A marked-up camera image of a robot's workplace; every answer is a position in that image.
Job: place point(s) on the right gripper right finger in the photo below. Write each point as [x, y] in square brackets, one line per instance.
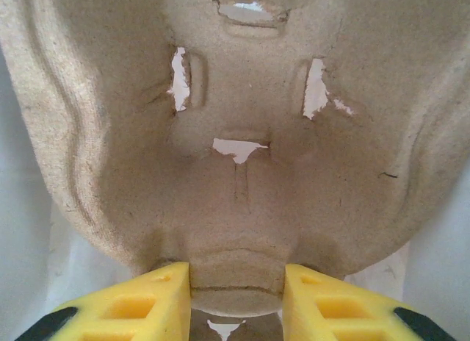
[349, 308]

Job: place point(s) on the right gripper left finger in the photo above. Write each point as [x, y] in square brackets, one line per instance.
[121, 308]

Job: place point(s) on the brown pulp cup carrier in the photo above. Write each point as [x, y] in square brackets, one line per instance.
[235, 194]

